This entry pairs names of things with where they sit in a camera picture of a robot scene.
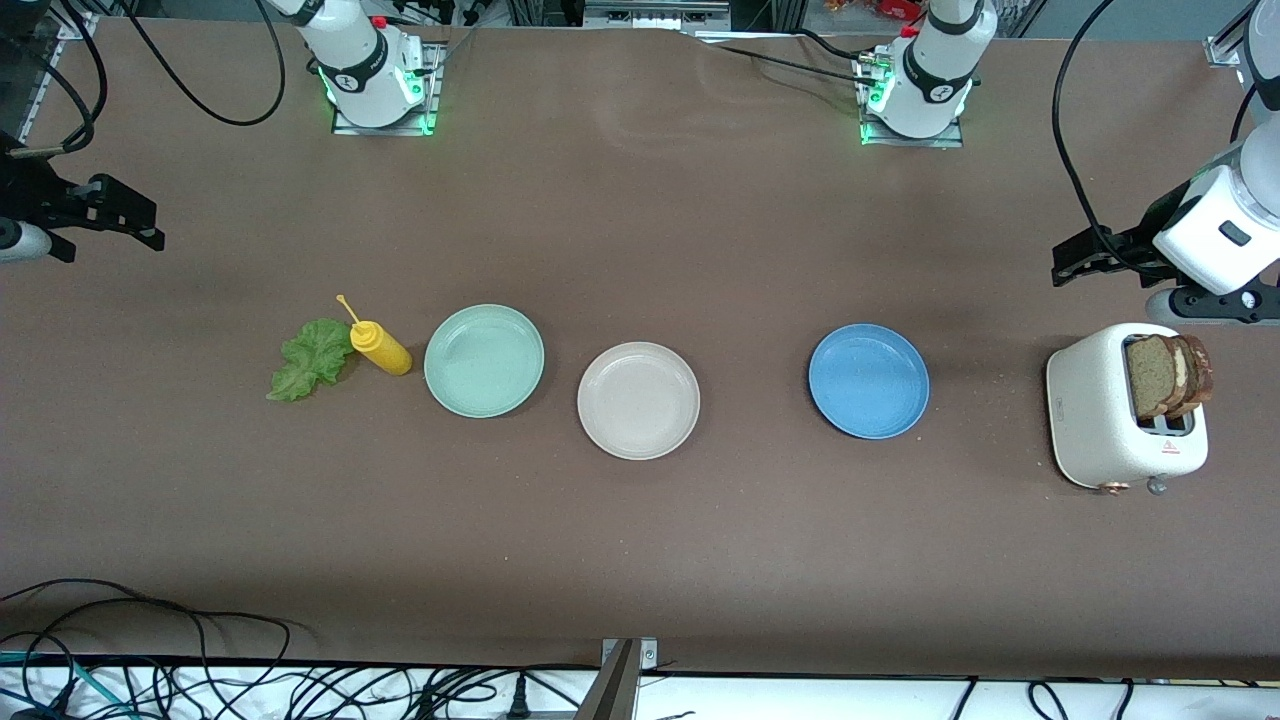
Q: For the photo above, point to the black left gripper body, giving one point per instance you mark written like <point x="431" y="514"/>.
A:
<point x="1147" y="233"/>

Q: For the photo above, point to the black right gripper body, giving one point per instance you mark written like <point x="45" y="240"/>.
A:
<point x="28" y="191"/>

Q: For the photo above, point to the brown bread slice dark crust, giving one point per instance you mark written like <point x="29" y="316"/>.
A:
<point x="1203" y="370"/>

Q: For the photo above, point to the green lettuce leaf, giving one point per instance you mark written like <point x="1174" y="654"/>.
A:
<point x="310" y="360"/>

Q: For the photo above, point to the yellow mustard squeeze bottle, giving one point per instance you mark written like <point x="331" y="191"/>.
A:
<point x="385" y="350"/>

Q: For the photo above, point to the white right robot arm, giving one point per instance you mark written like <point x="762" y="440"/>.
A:
<point x="365" y="70"/>

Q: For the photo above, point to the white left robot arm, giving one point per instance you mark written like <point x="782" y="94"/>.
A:
<point x="935" y="70"/>

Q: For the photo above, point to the blue plate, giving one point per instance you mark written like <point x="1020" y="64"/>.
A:
<point x="868" y="380"/>

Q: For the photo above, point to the mint green plate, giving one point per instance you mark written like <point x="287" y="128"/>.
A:
<point x="484" y="360"/>

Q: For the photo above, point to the beige plate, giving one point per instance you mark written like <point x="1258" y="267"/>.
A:
<point x="638" y="400"/>

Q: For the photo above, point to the aluminium corner profile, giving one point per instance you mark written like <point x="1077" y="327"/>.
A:
<point x="36" y="105"/>
<point x="1222" y="52"/>

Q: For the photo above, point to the white two-slot toaster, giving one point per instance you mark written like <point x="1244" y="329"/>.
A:
<point x="1090" y="410"/>

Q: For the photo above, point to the red snack packet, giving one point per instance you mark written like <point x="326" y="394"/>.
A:
<point x="880" y="8"/>

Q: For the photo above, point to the grey power strip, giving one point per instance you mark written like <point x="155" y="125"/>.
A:
<point x="655" y="15"/>

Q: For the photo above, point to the black power plug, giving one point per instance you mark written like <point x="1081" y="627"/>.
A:
<point x="518" y="700"/>

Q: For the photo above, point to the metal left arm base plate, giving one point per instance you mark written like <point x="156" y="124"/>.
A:
<point x="915" y="143"/>

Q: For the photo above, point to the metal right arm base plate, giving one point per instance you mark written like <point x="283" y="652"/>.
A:
<point x="431" y="90"/>

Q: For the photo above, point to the metal table bracket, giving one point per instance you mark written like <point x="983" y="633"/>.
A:
<point x="648" y="655"/>

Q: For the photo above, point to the aluminium profile post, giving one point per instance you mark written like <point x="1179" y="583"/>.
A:
<point x="610" y="695"/>

